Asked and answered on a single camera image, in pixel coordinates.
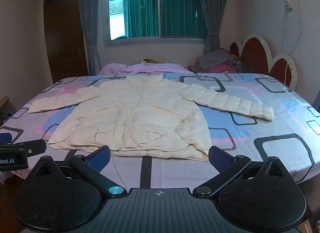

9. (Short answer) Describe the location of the pink crumpled cloth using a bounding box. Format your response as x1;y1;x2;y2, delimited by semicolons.
206;60;242;74

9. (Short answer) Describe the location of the red and white headboard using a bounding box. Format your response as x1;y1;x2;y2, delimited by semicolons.
229;34;298;91

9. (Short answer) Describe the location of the pink blanket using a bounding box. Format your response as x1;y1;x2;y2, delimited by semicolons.
96;63;195;75

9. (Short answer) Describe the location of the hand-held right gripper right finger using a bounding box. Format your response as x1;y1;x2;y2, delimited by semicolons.
192;145;290;197

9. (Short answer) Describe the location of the white puffer jacket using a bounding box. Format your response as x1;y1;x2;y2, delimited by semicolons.
28;74;275;161

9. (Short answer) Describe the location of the window with green screen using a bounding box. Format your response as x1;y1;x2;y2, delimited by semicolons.
103;0;208;47

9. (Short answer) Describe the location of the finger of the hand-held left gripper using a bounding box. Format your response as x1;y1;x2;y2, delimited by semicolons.
15;139;47;157
0;133;12;146

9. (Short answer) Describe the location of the white cable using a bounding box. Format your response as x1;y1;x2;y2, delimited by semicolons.
281;8;303;55

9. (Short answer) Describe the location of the patterned bed sheet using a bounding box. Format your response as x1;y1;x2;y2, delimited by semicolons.
0;72;320;191

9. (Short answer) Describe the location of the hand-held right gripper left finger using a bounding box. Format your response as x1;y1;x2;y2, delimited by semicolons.
32;145;128;197

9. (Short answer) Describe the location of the pile of clothes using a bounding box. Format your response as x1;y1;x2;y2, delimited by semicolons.
196;50;237;71

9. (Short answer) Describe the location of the grey curtain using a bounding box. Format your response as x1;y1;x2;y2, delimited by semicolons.
199;0;229;54
77;0;102;76

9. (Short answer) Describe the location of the dark wooden door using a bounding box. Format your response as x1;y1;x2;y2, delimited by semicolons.
44;0;89;83

